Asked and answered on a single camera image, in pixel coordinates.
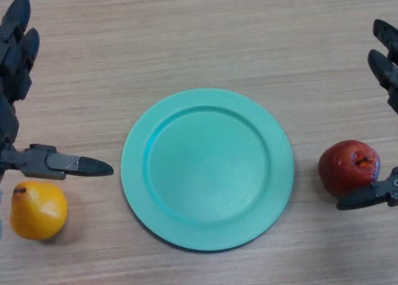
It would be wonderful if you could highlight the green round plate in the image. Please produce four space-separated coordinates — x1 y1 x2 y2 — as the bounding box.
120 88 295 253

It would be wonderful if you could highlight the red apple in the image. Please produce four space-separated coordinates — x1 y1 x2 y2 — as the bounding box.
318 139 382 196

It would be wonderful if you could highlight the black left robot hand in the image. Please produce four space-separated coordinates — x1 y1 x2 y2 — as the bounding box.
0 0 114 186

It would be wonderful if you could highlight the yellow pear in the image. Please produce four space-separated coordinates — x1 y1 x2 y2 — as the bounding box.
9 180 68 241

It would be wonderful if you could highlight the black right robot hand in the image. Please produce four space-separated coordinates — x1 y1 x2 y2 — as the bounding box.
337 19 398 211

